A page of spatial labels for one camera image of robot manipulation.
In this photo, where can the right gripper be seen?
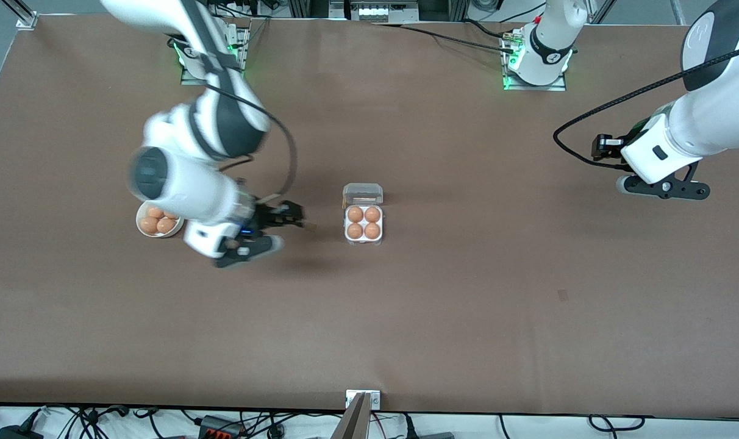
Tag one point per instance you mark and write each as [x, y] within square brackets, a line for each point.
[266, 217]

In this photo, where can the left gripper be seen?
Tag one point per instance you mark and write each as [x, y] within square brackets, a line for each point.
[605, 147]

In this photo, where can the clear plastic egg carton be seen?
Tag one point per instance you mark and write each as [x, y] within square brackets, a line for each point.
[363, 195]

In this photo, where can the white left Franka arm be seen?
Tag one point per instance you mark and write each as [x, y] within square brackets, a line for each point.
[720, 116]

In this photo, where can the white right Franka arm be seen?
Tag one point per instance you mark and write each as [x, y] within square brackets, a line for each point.
[186, 189]

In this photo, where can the grey control box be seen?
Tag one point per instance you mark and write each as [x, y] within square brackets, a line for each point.
[375, 11]

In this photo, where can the white round bowl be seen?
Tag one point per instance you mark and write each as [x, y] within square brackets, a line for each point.
[144, 233]

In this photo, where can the black adapter with orange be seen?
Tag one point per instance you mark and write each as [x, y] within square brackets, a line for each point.
[217, 425]

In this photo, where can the black power adapter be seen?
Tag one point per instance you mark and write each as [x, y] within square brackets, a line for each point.
[16, 434]

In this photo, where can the aluminium frame strut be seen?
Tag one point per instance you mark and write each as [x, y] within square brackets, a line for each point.
[678, 12]

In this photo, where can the metal table clamp bracket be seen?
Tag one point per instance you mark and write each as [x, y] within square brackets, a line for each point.
[375, 399]

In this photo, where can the brown camera mount beam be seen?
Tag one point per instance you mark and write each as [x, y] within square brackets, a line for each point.
[354, 424]

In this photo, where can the dark metal frame post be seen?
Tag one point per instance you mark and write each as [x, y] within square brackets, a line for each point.
[308, 7]

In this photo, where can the aluminium frame corner bracket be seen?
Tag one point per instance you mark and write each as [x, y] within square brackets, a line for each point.
[27, 22]

